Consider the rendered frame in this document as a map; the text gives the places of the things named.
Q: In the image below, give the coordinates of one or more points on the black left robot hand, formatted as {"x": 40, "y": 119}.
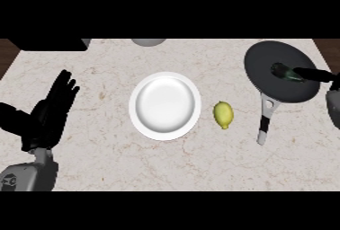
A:
{"x": 49, "y": 116}

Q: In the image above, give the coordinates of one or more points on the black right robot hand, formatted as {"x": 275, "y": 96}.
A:
{"x": 316, "y": 74}

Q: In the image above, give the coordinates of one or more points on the dark green eggplant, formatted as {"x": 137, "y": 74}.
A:
{"x": 284, "y": 72}

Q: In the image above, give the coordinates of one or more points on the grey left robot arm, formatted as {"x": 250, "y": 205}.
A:
{"x": 31, "y": 176}

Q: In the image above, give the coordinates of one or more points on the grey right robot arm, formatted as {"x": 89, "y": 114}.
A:
{"x": 334, "y": 109}

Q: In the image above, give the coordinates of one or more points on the dark grey frying pan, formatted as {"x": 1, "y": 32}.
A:
{"x": 273, "y": 84}

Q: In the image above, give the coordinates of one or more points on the white round plate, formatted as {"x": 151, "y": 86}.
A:
{"x": 164, "y": 105}

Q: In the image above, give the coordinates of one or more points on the yellow lemon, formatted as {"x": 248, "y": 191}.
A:
{"x": 223, "y": 114}

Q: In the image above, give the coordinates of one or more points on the grey round bowl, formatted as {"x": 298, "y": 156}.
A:
{"x": 148, "y": 42}

